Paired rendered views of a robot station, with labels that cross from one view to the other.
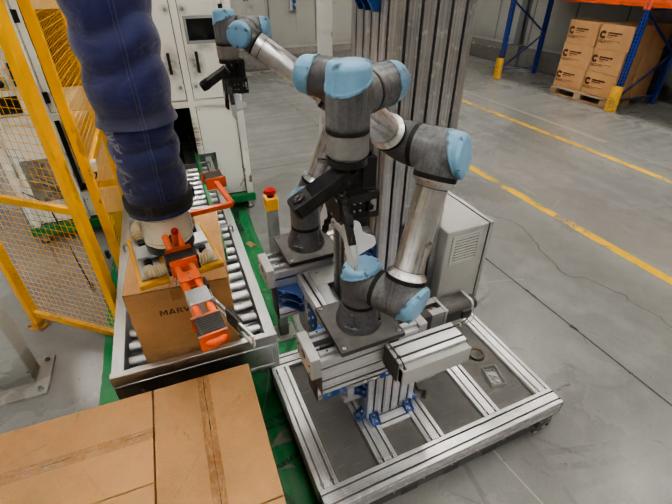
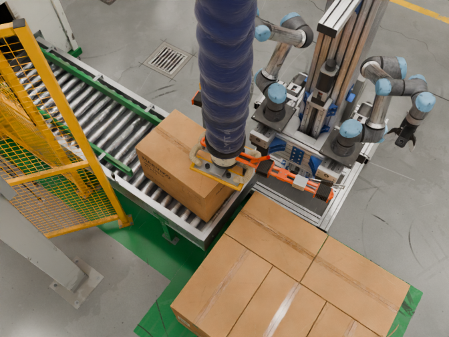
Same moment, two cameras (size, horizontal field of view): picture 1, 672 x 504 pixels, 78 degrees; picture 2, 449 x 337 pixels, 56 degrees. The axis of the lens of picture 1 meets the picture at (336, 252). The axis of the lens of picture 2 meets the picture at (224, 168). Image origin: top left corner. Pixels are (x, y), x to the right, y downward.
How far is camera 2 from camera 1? 1.88 m
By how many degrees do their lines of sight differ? 34
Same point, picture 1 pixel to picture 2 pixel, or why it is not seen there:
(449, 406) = not seen: hidden behind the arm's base
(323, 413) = (287, 190)
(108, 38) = (245, 89)
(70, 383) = (111, 263)
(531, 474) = (383, 161)
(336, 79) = (427, 107)
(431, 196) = not seen: hidden behind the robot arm
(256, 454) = (303, 227)
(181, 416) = (252, 234)
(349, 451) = (314, 200)
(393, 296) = (375, 136)
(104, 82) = (237, 109)
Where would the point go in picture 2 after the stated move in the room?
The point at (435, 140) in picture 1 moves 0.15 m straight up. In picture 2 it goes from (394, 68) to (405, 47)
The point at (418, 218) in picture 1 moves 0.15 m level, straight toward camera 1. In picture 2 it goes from (385, 101) to (400, 122)
